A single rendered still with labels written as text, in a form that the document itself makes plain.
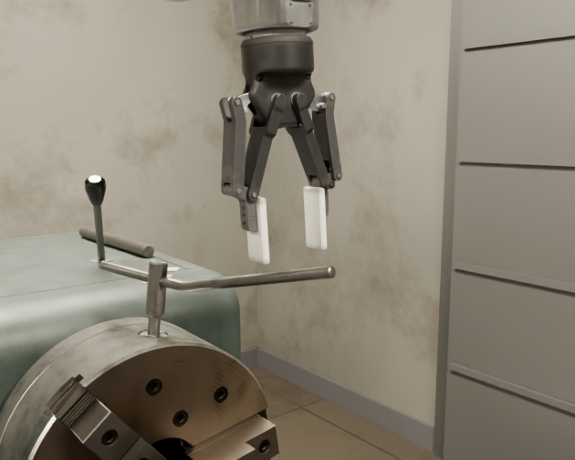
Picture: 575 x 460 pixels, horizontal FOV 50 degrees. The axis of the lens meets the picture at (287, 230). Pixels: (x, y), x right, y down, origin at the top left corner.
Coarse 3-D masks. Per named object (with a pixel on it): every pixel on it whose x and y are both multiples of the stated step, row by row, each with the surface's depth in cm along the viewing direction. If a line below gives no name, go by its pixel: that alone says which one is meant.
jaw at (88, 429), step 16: (80, 384) 64; (64, 400) 64; (80, 400) 63; (96, 400) 63; (64, 416) 62; (80, 416) 62; (96, 416) 61; (112, 416) 61; (80, 432) 60; (96, 432) 60; (112, 432) 61; (128, 432) 62; (96, 448) 60; (112, 448) 61; (128, 448) 62; (144, 448) 61
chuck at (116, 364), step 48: (96, 336) 72; (192, 336) 75; (48, 384) 66; (96, 384) 63; (144, 384) 67; (192, 384) 70; (240, 384) 75; (48, 432) 61; (144, 432) 67; (192, 432) 71
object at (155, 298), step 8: (152, 264) 70; (160, 264) 70; (152, 272) 70; (160, 272) 70; (152, 280) 70; (152, 288) 70; (160, 288) 70; (152, 296) 70; (160, 296) 70; (152, 304) 70; (160, 304) 70; (152, 312) 70; (160, 312) 71; (152, 320) 71; (160, 320) 71; (152, 328) 71; (152, 336) 71
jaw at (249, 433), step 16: (256, 416) 76; (224, 432) 74; (240, 432) 73; (256, 432) 73; (272, 432) 74; (176, 448) 74; (192, 448) 71; (208, 448) 71; (224, 448) 70; (240, 448) 70; (256, 448) 72; (272, 448) 74
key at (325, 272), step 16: (112, 272) 75; (128, 272) 73; (144, 272) 72; (272, 272) 61; (288, 272) 59; (304, 272) 58; (320, 272) 57; (176, 288) 68; (192, 288) 67; (208, 288) 66
